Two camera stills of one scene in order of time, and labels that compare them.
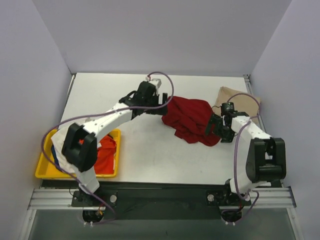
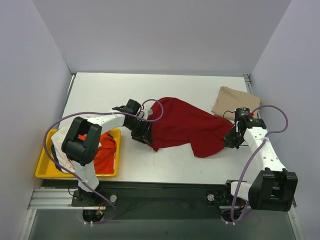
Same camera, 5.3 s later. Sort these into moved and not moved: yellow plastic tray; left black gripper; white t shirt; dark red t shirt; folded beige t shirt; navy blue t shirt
Moved: left black gripper; dark red t shirt
Not moved: white t shirt; yellow plastic tray; folded beige t shirt; navy blue t shirt
